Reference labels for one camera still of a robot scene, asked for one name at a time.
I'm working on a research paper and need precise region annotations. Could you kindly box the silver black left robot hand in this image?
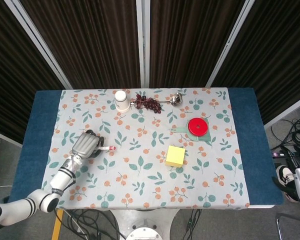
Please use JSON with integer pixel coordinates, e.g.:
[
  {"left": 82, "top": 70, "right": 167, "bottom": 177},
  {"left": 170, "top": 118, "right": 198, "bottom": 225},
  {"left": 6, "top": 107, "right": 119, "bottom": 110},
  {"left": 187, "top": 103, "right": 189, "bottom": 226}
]
[{"left": 71, "top": 129, "right": 106, "bottom": 160}]

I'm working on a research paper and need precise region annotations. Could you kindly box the small red white tube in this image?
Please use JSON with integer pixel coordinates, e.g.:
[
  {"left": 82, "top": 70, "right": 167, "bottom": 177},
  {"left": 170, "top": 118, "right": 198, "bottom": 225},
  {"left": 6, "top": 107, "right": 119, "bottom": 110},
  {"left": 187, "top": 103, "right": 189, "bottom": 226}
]
[{"left": 96, "top": 144, "right": 117, "bottom": 152}]

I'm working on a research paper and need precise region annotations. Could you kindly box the yellow cube block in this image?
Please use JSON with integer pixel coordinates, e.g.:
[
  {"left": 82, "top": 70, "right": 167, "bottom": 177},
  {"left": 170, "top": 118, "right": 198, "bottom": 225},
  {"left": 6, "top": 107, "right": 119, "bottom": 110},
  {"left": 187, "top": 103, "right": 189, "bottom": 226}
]
[{"left": 164, "top": 145, "right": 186, "bottom": 168}]

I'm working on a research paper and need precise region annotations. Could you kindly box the floral print tablecloth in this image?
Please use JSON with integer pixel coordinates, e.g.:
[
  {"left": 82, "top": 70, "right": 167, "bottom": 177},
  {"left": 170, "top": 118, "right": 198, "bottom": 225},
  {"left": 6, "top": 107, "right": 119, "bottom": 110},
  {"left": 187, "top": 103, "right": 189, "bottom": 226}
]
[{"left": 41, "top": 87, "right": 252, "bottom": 210}]

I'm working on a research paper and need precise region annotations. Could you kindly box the black and white sneaker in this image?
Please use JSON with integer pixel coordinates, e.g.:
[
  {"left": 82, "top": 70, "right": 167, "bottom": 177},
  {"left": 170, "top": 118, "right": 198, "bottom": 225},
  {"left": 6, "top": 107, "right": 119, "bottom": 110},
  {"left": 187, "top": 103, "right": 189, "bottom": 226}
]
[{"left": 275, "top": 164, "right": 300, "bottom": 202}]

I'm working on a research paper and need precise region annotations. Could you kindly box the black power strip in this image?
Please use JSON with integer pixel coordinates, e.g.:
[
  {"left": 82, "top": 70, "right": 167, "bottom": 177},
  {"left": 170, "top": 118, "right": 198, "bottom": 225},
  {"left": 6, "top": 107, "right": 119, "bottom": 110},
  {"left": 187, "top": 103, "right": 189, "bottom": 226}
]
[{"left": 271, "top": 149, "right": 291, "bottom": 158}]

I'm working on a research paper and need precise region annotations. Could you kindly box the white paper cup stack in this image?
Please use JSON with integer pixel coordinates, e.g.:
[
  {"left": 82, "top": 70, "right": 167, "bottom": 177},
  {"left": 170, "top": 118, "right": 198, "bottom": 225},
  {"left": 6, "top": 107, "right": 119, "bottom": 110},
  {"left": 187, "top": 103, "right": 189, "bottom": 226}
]
[{"left": 114, "top": 90, "right": 131, "bottom": 113}]

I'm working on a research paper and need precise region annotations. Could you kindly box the blue felt table cover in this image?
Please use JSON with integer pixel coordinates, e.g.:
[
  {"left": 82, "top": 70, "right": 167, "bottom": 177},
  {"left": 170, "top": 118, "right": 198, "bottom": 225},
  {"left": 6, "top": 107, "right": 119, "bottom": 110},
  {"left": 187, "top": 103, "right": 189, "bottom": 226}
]
[{"left": 6, "top": 87, "right": 285, "bottom": 210}]

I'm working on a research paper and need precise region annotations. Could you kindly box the dark red grape bunch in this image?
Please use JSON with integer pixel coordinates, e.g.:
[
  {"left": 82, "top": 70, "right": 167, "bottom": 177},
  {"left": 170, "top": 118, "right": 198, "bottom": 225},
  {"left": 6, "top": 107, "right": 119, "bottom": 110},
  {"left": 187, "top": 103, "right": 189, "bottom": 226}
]
[{"left": 132, "top": 94, "right": 163, "bottom": 115}]

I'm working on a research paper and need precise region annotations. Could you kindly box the stainless steel ladle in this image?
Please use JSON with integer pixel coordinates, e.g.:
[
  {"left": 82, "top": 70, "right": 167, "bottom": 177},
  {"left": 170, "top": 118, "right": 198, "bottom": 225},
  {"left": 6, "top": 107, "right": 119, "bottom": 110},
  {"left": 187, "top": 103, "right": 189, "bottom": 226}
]
[{"left": 129, "top": 92, "right": 183, "bottom": 107}]

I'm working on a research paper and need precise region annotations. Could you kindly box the dark pleated partition panel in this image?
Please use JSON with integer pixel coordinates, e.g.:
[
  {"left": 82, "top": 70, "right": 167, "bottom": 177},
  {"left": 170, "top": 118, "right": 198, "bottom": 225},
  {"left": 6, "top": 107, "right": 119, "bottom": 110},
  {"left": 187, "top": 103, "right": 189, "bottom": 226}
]
[
  {"left": 4, "top": 0, "right": 147, "bottom": 90},
  {"left": 142, "top": 0, "right": 256, "bottom": 88},
  {"left": 206, "top": 0, "right": 300, "bottom": 130},
  {"left": 0, "top": 0, "right": 73, "bottom": 146}
]

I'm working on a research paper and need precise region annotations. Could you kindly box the mint green hand brush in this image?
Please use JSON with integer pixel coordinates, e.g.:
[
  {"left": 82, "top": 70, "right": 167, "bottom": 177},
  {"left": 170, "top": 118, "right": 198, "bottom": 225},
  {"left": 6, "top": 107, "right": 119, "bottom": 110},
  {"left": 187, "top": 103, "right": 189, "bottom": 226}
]
[{"left": 170, "top": 117, "right": 213, "bottom": 144}]

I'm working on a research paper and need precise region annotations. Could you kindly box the red round disc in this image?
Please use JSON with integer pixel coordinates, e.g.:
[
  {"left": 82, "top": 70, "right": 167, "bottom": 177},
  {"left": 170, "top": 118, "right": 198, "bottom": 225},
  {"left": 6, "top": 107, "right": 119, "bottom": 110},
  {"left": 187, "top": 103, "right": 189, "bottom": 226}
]
[{"left": 187, "top": 117, "right": 210, "bottom": 137}]

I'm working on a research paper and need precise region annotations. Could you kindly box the grey metal tube frame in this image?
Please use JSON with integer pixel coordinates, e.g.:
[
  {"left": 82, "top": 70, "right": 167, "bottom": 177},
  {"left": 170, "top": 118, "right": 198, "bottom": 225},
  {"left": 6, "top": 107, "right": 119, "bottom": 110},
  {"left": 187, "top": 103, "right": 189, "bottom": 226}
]
[{"left": 276, "top": 212, "right": 300, "bottom": 240}]

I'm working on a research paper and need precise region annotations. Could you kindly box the black floor cable bundle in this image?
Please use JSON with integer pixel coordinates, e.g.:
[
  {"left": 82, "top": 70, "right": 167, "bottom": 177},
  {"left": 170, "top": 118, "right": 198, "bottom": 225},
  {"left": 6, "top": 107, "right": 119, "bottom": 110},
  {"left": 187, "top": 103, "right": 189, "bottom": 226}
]
[
  {"left": 53, "top": 208, "right": 123, "bottom": 240},
  {"left": 270, "top": 116, "right": 300, "bottom": 151},
  {"left": 186, "top": 208, "right": 202, "bottom": 235}
]

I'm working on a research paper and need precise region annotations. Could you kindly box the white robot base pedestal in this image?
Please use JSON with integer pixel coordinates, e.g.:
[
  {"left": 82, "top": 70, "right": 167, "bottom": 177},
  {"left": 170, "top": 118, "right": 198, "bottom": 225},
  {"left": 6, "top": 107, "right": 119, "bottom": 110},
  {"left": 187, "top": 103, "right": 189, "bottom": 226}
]
[{"left": 109, "top": 208, "right": 178, "bottom": 240}]

